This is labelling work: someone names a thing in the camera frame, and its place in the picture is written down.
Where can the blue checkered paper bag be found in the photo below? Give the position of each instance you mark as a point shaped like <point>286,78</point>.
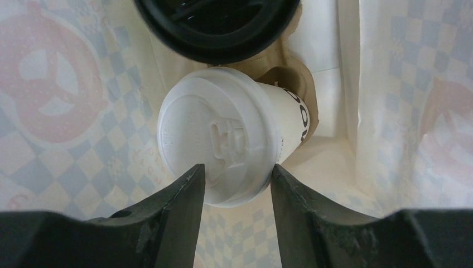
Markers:
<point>82,84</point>

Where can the black coffee lid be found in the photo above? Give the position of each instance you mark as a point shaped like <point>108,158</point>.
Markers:
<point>217,32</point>

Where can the white paper coffee cup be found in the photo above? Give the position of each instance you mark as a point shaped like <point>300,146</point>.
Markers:
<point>292,119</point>

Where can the white coffee lid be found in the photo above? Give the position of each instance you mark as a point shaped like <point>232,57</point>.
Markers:
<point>221,118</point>

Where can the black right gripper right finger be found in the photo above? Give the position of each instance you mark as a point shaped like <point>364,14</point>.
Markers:
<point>315,231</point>

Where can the brown pulp cup carrier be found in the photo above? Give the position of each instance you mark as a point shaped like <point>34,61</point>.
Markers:
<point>278,64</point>

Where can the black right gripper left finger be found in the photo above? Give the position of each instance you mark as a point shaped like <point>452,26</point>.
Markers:
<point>159,231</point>

